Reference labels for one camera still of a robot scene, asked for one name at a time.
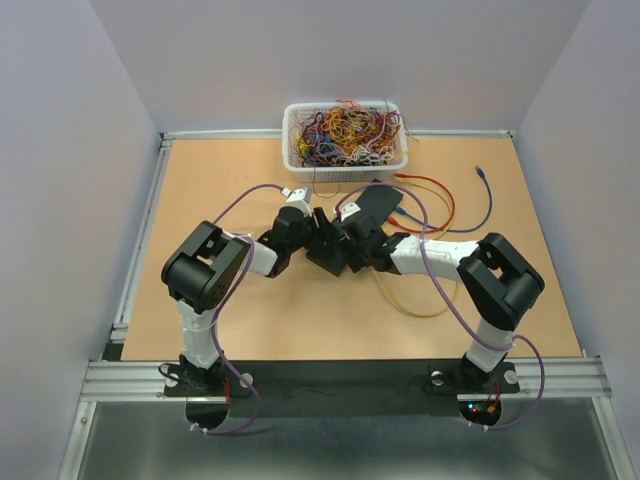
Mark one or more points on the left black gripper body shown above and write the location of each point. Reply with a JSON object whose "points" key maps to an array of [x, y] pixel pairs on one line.
{"points": [[310, 234]]}

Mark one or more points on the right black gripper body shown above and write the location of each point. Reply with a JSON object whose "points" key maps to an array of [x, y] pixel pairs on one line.
{"points": [[355, 253]]}

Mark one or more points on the black network switch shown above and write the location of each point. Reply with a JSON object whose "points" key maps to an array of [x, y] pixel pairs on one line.
{"points": [[329, 258], [379, 202]]}

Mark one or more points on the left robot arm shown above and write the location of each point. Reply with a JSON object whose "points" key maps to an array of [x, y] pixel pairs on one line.
{"points": [[200, 274]]}

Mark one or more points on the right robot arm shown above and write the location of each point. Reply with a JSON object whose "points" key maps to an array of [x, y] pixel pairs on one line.
{"points": [[501, 283]]}

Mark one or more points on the white plastic basket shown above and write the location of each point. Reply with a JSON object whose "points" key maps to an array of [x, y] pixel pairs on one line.
{"points": [[344, 140]]}

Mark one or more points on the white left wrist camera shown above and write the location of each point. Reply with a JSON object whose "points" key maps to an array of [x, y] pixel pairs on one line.
{"points": [[299, 198]]}

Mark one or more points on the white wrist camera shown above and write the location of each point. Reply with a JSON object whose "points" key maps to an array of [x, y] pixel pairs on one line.
{"points": [[299, 198], [347, 210]]}

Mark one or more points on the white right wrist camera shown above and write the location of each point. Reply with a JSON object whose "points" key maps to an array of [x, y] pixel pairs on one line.
{"points": [[347, 210]]}

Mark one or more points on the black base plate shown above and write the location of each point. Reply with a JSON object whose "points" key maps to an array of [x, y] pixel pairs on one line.
{"points": [[333, 388]]}

